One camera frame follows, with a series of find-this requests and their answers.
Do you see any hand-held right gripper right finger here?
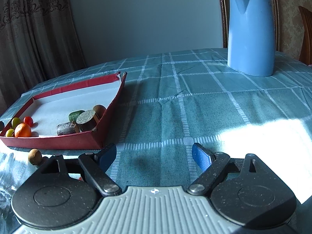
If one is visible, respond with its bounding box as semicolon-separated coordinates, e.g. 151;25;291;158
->
186;143;265;196

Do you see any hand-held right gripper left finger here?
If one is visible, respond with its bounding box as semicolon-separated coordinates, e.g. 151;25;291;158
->
40;143;122;197

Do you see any beige-topped brown cylinder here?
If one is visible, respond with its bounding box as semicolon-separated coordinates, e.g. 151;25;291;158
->
76;110;100;132

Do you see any brown kiwi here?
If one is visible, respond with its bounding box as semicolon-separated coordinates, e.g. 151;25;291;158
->
93;104;107;118

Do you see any dark rough cylinder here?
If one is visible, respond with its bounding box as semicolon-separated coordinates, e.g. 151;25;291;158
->
57;121;79;136

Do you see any green toy fruit piece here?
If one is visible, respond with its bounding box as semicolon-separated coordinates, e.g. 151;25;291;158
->
69;110;86;122

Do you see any red cardboard box tray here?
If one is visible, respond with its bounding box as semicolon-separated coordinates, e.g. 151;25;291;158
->
0;71;128;150

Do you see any orange mandarin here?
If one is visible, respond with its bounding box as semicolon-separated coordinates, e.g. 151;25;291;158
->
14;123;32;138

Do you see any teal checked tablecloth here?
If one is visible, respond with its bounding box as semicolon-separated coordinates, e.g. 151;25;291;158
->
0;47;312;234

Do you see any blue electric kettle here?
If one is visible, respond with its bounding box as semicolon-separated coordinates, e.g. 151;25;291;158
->
227;0;276;77

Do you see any brown patterned curtain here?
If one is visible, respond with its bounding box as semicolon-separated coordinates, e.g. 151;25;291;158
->
0;0;86;115

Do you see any brown wooden chair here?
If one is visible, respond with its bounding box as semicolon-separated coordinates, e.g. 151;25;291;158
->
298;5;312;65

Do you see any ornate wall frame moulding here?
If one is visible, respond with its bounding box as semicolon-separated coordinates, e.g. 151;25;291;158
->
216;0;280;52

